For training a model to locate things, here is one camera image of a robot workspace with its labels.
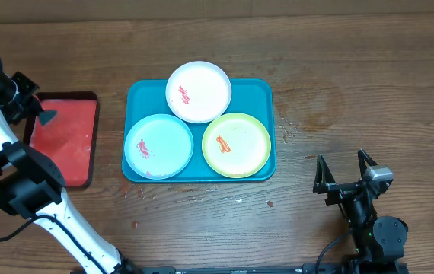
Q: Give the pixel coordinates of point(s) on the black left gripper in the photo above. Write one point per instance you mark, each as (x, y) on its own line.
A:
(26, 107)

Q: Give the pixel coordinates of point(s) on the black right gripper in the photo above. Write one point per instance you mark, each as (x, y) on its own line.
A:
(326, 183)

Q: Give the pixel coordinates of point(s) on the light blue plate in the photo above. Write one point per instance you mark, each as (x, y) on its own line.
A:
(158, 146)

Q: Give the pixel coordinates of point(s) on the white plate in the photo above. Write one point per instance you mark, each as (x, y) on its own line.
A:
(198, 92)

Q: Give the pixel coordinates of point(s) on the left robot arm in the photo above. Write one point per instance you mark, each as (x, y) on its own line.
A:
(32, 186)

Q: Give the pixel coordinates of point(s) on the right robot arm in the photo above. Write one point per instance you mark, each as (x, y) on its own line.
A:
(379, 241)

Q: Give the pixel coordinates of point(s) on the dark red sponge tray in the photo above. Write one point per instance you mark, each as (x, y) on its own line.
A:
(69, 138)

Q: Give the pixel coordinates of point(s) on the yellow green plate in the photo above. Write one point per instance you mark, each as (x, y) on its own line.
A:
(236, 145)

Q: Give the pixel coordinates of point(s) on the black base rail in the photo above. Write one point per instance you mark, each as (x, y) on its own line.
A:
(307, 268)

